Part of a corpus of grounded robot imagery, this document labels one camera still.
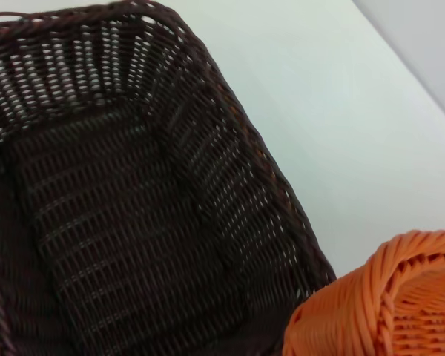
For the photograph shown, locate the orange woven basket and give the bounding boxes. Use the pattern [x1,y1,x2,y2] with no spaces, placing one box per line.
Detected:
[281,229,445,356]

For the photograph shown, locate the dark brown woven basket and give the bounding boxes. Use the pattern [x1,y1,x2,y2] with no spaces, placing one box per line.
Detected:
[0,0,337,356]

